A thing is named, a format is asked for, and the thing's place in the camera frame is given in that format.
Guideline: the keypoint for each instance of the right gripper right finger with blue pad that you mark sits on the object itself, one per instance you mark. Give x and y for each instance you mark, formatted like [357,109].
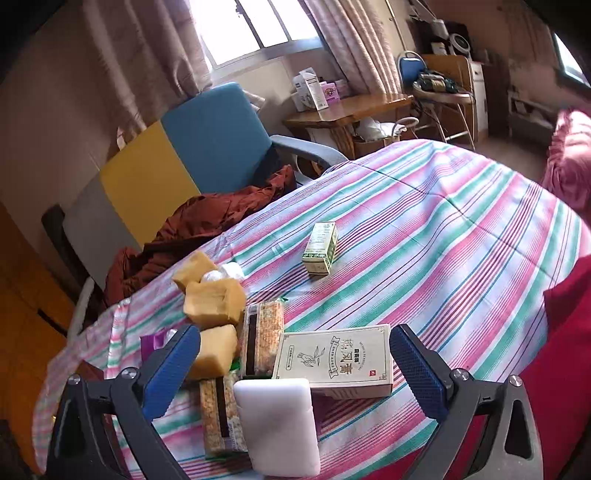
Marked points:
[424,370]

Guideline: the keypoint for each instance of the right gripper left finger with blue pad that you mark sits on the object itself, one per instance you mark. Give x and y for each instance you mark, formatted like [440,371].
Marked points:
[165,369]

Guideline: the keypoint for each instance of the purple wrapper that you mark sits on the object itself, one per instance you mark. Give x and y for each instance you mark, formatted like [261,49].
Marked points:
[152,342]

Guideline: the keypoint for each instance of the yellow sponge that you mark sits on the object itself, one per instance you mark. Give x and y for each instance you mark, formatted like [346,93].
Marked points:
[193,269]
[215,303]
[218,347]

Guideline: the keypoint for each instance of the cereal bar pack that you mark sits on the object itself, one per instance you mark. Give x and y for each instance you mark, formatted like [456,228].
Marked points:
[261,331]
[223,433]

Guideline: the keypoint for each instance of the large beige medicine box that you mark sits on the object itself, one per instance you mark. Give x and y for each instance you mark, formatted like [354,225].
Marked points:
[353,363]

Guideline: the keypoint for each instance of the white foam block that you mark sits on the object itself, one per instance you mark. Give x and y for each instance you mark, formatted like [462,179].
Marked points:
[278,424]

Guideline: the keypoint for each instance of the white plastic bag ball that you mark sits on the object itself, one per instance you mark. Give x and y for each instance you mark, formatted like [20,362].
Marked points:
[230,270]

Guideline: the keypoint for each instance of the small green medicine box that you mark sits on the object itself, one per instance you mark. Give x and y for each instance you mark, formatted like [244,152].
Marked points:
[319,254]

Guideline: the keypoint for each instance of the dark red jacket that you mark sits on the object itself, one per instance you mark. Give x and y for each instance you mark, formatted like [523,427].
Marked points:
[198,220]

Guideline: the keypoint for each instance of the red clothing of person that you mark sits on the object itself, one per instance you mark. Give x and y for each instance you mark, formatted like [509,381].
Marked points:
[533,425]

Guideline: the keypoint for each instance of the striped pink green bedspread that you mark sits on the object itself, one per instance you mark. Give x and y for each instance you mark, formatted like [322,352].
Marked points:
[452,243]

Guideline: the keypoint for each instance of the orange wooden wardrobe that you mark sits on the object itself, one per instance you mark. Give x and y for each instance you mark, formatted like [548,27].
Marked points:
[34,310]

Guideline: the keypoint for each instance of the grey yellow blue armchair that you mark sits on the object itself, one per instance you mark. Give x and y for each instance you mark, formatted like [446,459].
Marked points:
[214,143]

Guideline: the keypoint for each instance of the pink pillow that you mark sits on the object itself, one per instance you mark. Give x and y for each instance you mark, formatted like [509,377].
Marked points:
[568,169]

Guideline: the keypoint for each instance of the blue folding chair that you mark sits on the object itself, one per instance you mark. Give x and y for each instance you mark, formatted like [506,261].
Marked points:
[433,92]

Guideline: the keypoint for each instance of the wooden desk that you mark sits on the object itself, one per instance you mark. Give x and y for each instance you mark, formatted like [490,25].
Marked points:
[337,117]

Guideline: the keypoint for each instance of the white product box on desk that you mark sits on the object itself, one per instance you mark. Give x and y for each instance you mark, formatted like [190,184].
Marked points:
[309,90]

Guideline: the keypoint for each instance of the pink window curtain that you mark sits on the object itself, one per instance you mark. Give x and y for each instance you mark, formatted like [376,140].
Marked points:
[150,57]

